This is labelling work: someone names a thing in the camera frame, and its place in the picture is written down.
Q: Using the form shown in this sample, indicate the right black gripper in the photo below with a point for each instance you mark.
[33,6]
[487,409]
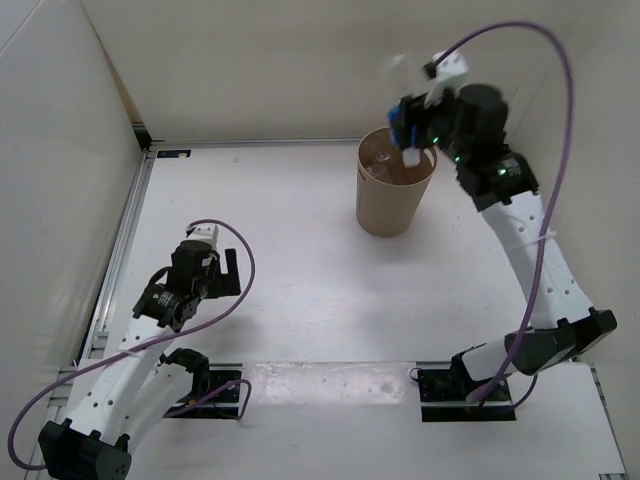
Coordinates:
[412,113]

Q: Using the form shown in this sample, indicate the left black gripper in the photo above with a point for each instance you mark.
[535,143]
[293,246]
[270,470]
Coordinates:
[226,284]

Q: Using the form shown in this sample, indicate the blue label plastic bottle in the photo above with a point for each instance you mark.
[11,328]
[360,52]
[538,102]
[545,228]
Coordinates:
[407,132]

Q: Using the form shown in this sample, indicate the clear plastic bottle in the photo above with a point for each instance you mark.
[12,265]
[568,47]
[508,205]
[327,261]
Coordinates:
[384,157]

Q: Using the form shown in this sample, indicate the small clear labelled bottle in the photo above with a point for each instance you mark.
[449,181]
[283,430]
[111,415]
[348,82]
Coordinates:
[380,173]

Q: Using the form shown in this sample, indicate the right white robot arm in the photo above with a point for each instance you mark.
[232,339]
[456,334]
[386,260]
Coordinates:
[562,323]

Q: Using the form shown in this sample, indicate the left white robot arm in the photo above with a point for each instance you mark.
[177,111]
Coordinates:
[146,380]

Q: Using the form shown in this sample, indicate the brown cylindrical bin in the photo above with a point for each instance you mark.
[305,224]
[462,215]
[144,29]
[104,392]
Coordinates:
[387,210]

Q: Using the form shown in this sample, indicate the dark blue corner label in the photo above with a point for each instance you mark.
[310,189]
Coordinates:
[173,154]

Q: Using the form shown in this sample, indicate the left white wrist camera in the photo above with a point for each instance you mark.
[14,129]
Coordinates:
[205,232]

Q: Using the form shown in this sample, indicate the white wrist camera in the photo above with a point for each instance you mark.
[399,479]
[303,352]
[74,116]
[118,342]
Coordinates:
[445,72]
[205,232]

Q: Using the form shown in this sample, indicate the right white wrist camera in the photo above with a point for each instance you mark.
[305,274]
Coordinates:
[445,72]

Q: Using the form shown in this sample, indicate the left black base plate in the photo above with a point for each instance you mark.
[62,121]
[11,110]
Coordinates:
[224,406]

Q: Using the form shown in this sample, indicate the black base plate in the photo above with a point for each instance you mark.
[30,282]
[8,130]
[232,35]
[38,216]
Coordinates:
[224,406]
[442,402]

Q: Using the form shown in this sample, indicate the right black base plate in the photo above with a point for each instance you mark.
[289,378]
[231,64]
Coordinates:
[442,402]

